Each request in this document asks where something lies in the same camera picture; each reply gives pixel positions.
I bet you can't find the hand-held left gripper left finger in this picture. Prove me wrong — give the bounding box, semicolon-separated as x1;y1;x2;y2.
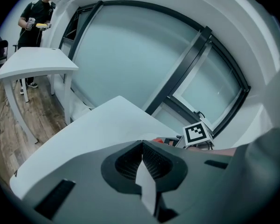
22;140;158;224

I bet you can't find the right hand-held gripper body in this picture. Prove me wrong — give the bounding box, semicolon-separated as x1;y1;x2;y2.
175;122;215;148

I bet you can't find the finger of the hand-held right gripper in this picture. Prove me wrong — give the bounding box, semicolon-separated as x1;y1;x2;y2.
163;137;177;147

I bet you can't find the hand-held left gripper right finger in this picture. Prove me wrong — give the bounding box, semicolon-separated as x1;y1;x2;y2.
142;140;238;224

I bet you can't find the black framed window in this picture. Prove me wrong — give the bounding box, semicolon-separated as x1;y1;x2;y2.
59;0;252;140

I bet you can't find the small white table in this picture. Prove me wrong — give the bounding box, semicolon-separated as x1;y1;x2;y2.
0;47;79;145

